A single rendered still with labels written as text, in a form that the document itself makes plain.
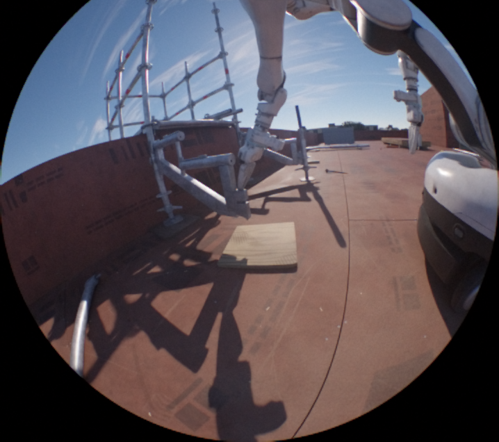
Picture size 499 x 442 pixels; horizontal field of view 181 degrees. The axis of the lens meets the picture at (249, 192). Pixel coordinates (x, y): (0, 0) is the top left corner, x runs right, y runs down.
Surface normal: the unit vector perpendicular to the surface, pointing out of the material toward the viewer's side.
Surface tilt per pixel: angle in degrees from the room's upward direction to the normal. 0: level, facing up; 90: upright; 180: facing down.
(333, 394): 0
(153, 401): 0
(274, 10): 135
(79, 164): 90
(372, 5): 94
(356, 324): 0
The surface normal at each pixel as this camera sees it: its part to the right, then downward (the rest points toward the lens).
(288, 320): -0.18, -0.94
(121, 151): 0.85, 0.00
